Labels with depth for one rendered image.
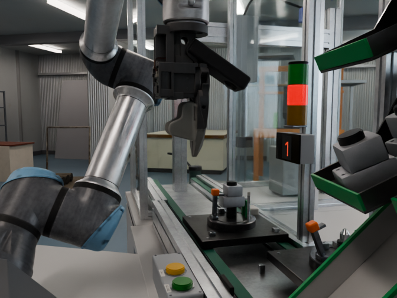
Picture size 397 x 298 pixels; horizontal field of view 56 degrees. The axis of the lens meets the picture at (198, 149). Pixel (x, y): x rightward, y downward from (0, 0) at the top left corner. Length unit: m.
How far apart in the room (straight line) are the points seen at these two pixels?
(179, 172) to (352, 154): 1.37
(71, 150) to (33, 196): 9.91
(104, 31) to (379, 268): 0.70
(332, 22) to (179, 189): 1.13
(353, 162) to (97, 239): 0.58
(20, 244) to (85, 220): 0.13
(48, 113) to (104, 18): 11.21
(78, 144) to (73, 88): 1.61
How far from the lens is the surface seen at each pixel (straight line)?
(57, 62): 11.91
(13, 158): 7.70
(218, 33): 1.83
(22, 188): 0.87
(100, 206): 0.87
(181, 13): 0.61
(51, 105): 11.96
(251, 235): 1.02
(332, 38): 2.09
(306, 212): 1.01
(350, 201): 0.46
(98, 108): 8.77
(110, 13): 0.85
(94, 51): 0.98
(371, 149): 0.46
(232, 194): 1.07
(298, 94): 0.95
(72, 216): 0.86
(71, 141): 10.81
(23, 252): 0.83
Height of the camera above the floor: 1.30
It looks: 6 degrees down
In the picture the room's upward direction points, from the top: straight up
